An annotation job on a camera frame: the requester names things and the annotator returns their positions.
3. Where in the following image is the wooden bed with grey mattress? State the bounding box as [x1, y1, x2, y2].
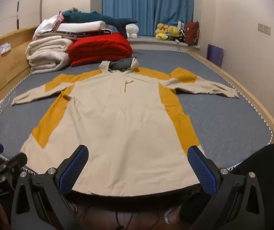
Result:
[0, 25, 274, 175]

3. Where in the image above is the white folded pillow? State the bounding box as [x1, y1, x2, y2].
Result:
[57, 21, 106, 32]

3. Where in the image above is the person's foot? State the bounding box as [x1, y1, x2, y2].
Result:
[164, 205, 184, 226]

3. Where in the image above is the cream and yellow hooded jacket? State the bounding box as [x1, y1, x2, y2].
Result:
[11, 57, 240, 197]

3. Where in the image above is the dark patterned folded sheet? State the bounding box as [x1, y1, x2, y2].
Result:
[53, 29, 113, 40]

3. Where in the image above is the yellow plush toy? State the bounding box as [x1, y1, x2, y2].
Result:
[167, 25, 181, 41]
[155, 23, 169, 41]

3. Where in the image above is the small white packet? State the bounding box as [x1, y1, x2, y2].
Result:
[0, 43, 12, 58]

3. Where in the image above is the purple bag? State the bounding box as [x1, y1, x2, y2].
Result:
[207, 44, 224, 68]

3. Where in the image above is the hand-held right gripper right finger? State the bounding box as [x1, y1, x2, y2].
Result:
[187, 145, 265, 230]

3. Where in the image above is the white wardrobe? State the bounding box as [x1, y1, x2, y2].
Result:
[0, 0, 44, 42]

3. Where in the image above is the red folded quilt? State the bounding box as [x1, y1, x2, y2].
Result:
[69, 32, 133, 67]

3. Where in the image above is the teal shark plush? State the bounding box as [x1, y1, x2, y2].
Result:
[61, 9, 138, 39]

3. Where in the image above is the white plush toy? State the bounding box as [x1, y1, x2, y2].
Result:
[125, 23, 140, 39]

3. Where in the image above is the white pink-trimmed quilt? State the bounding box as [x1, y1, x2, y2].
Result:
[33, 11, 67, 41]

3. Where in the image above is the blue curtain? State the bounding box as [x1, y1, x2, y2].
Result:
[102, 0, 195, 36]

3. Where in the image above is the white fluffy folded blanket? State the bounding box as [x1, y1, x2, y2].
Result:
[25, 35, 73, 75]

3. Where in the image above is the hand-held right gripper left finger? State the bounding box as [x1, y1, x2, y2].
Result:
[11, 145, 89, 230]

